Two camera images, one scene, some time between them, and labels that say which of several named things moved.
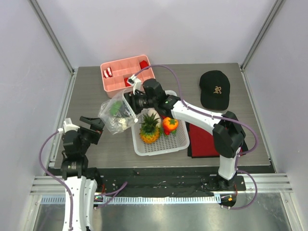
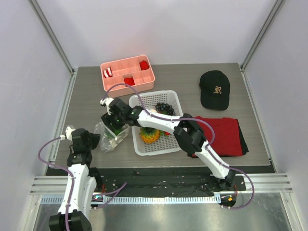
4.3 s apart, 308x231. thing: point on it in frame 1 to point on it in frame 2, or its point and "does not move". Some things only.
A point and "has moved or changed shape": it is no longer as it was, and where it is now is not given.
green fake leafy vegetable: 115,107 has moved or changed shape
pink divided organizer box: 115,74 does not move
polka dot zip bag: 117,113 has moved or changed shape
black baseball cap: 215,87 does not move
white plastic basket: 177,141 does not move
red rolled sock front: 126,83 does not move
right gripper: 130,101 to 109,121
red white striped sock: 108,72 does not move
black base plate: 131,182 does not move
